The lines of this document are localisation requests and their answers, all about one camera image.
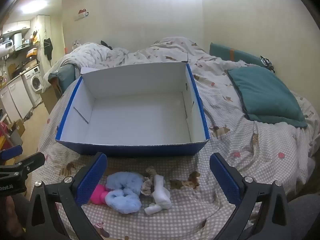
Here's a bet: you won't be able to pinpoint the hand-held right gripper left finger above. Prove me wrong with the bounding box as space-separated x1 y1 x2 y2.
25 152 108 240

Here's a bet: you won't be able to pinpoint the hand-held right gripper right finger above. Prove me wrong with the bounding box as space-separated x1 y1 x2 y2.
209 152 292 240

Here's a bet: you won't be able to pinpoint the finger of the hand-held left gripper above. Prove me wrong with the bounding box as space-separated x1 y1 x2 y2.
0 145 23 159
0 152 46 178

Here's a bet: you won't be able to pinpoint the pink sock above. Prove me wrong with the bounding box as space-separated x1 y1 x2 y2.
89 184 109 205

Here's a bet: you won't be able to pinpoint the brown patterned sock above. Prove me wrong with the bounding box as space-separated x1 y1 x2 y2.
140 176 157 197

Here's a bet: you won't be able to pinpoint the white fluffy sock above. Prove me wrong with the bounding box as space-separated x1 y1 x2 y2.
152 174 172 210

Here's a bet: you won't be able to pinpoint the small white sock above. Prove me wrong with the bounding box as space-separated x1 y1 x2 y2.
144 203 163 216

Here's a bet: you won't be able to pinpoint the blue cardboard box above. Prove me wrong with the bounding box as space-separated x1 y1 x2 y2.
55 61 210 158

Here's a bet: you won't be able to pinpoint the open cardboard box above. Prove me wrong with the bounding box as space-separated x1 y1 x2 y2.
7 119 26 137

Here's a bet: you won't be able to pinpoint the white base cabinets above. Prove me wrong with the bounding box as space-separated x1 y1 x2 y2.
0 76 34 120

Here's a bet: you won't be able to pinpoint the white washing machine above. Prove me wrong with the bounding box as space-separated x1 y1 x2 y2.
22 66 43 105

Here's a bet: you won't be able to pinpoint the person's grey pants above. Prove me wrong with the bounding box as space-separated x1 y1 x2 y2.
287 194 320 240

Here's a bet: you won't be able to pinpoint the teal bed end cushion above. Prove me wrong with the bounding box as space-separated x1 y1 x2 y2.
48 64 75 93

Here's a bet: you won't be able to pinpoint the teal pillow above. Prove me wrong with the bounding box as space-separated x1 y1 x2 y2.
227 66 308 129

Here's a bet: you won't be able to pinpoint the white kitchen appliance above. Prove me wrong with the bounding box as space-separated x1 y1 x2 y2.
0 40 14 53

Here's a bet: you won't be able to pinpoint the white water heater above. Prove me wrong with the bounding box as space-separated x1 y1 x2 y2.
13 32 23 50

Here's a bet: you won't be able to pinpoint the black hanging garment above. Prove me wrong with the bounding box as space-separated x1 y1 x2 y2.
44 38 53 60

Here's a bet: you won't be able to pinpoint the black and white plush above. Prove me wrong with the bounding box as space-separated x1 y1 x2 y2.
259 56 275 73

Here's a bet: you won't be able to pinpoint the teal headboard cushion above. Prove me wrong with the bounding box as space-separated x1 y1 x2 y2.
209 42 268 68

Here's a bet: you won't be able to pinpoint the white printed quilt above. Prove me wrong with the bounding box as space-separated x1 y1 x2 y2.
42 37 225 93

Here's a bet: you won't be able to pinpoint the ceiling light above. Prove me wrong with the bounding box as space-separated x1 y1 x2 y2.
20 0 48 13

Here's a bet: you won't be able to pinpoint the white wall cabinets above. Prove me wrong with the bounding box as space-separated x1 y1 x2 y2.
1 20 32 34

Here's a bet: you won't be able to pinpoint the red wall sticker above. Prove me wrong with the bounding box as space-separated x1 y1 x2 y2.
74 9 90 21

